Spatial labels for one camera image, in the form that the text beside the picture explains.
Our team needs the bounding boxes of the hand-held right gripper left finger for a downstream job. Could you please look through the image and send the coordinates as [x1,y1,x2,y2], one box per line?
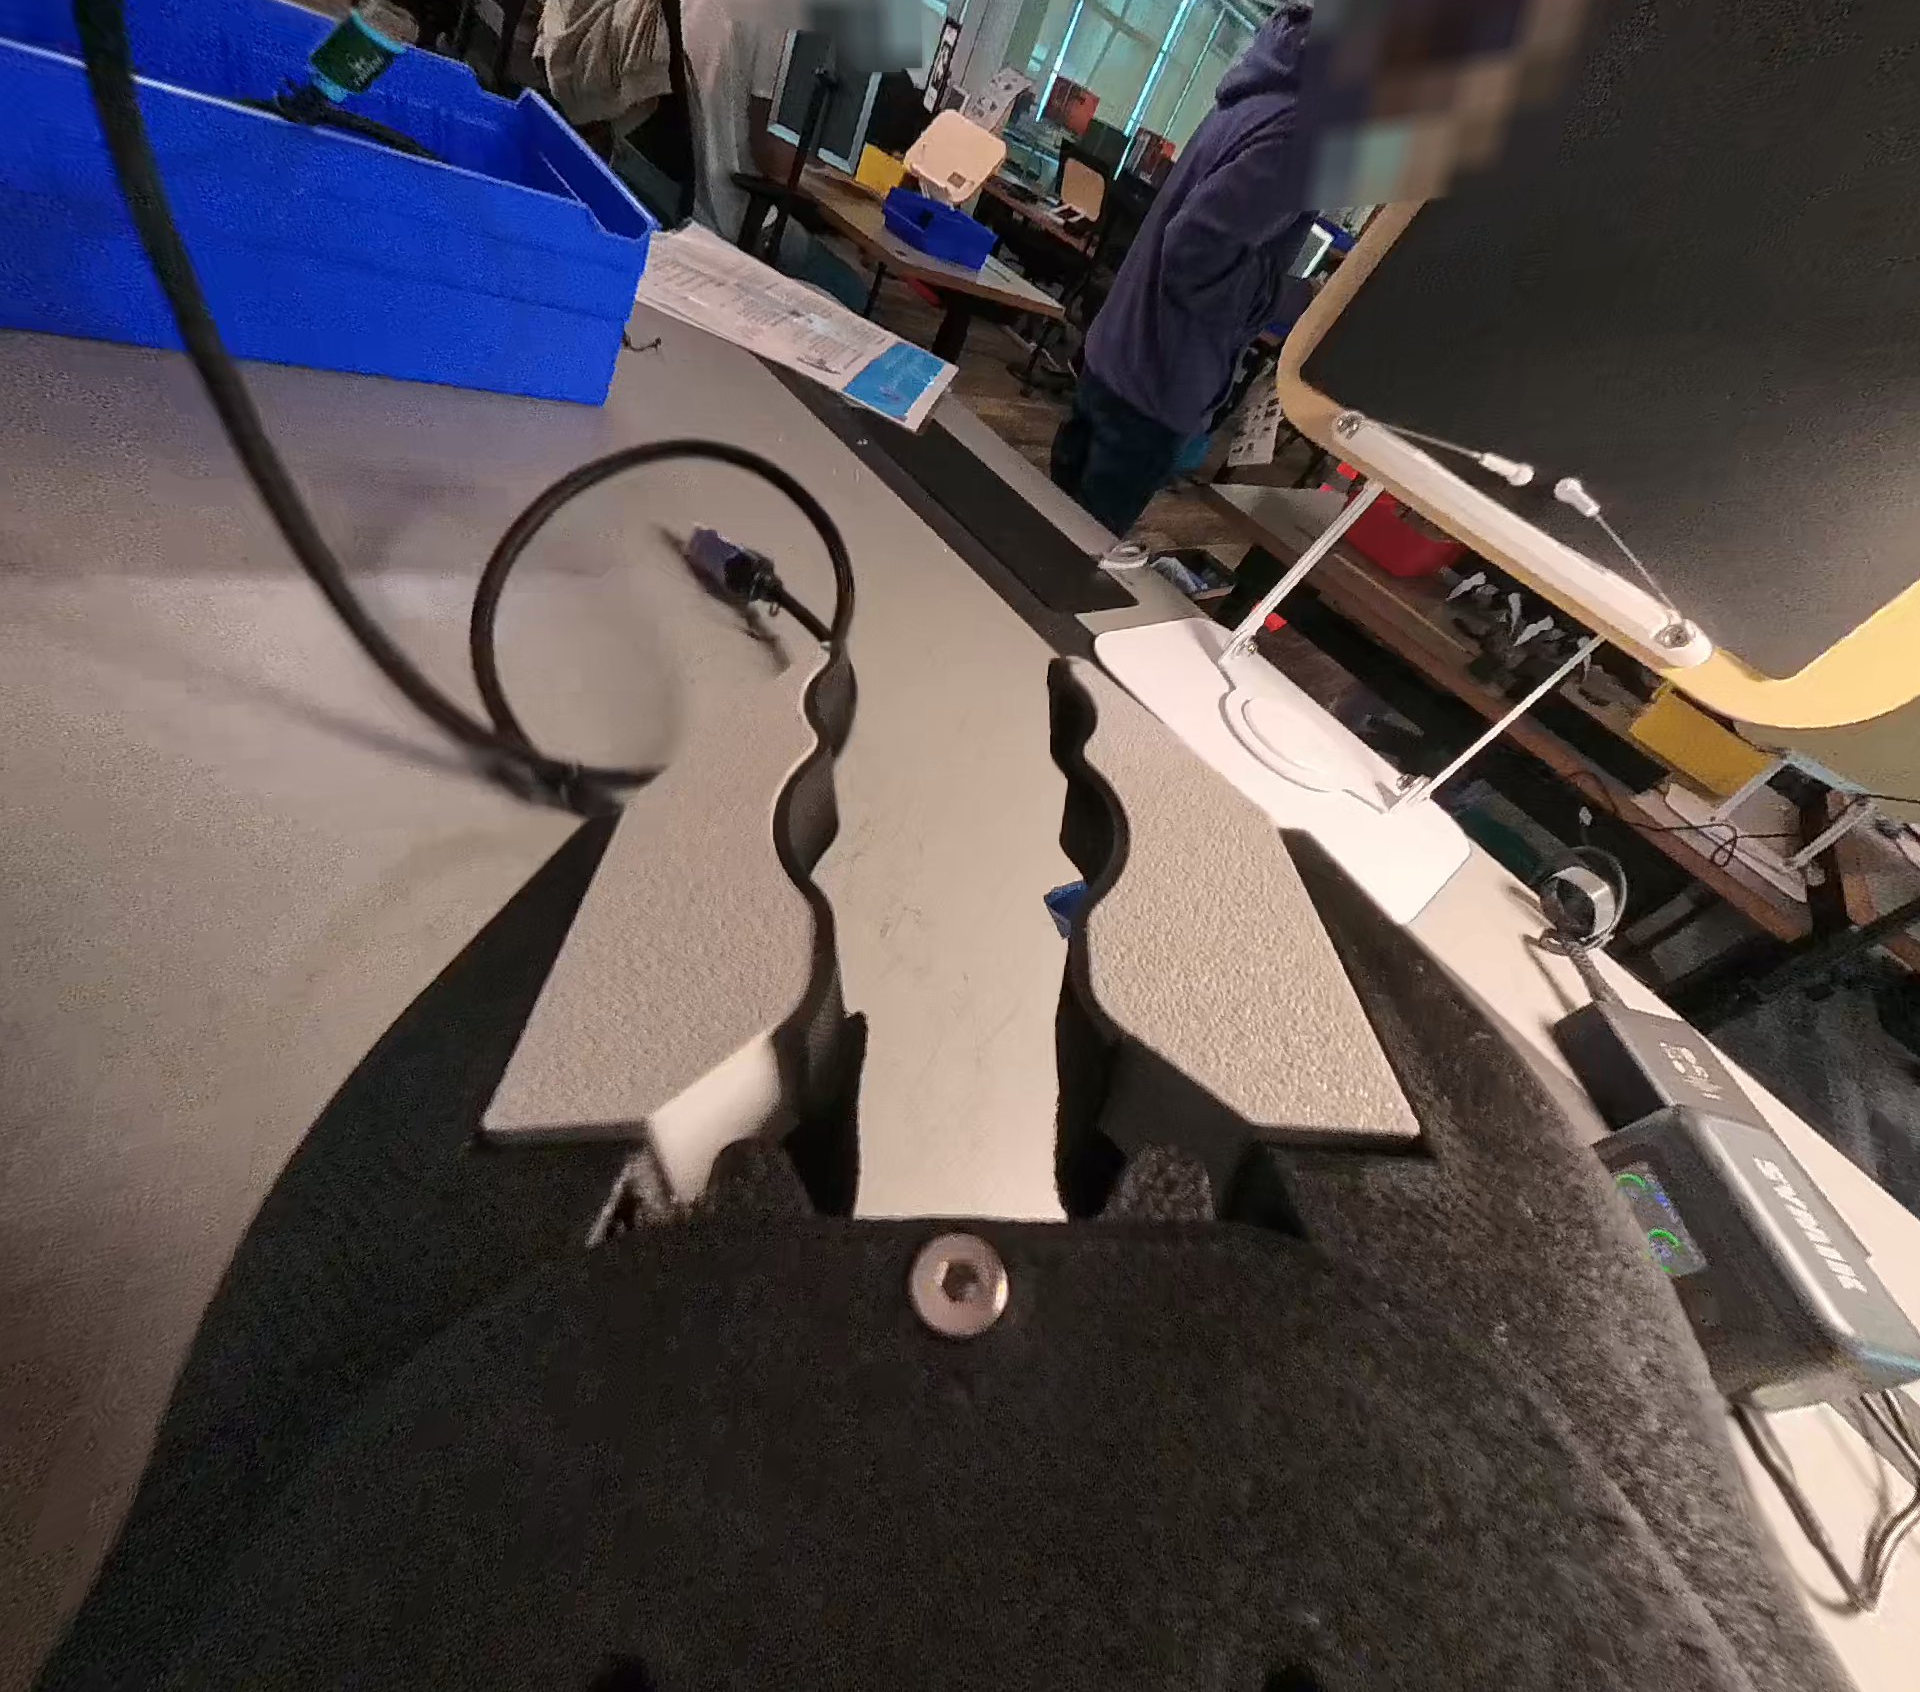
[475,645,872,1217]

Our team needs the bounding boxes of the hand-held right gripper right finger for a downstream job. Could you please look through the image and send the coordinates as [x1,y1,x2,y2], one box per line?
[1044,653,1428,1222]

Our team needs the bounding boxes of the black cable with blue plug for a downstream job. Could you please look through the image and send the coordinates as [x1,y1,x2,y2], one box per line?
[66,0,860,820]

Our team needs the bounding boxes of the white stand with metal rods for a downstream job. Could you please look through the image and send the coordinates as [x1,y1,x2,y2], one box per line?
[1093,408,1715,929]

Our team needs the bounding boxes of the roll of tape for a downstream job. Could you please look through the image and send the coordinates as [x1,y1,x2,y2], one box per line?
[1535,844,1629,948]

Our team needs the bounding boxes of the black power adapter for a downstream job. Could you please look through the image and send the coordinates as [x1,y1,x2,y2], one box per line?
[1552,1001,1764,1132]

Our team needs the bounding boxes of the red bin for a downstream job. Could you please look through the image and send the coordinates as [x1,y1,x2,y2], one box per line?
[1341,492,1463,584]

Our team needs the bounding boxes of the yellow case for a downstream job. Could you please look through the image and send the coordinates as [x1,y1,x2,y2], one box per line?
[1625,678,1779,802]

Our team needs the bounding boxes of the grey power bank with display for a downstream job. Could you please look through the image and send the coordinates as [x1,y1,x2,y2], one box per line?
[1589,1104,1920,1412]

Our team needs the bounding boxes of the printed paper sheet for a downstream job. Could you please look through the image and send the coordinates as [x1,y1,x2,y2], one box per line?
[635,222,961,433]

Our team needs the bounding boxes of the wooden table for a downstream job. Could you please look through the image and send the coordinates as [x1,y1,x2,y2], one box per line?
[742,158,1070,365]

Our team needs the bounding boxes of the blue plastic bin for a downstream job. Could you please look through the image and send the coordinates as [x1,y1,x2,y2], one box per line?
[0,0,666,412]

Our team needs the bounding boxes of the small blue bin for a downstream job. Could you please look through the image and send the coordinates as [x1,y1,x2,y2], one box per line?
[882,186,999,272]

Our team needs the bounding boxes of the black panel with wooden rim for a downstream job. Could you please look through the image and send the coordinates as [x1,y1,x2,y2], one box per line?
[1273,0,1920,733]

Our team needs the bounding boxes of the pale wooden chair back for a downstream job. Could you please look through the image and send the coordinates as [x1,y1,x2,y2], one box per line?
[899,108,1009,210]

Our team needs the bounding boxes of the dark computer monitor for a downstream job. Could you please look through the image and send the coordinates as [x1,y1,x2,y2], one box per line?
[763,26,890,179]

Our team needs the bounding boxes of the beige jacket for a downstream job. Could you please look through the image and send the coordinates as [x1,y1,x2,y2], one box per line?
[532,0,707,133]

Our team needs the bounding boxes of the thin black cables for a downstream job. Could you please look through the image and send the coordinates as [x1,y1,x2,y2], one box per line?
[1731,1384,1920,1619]

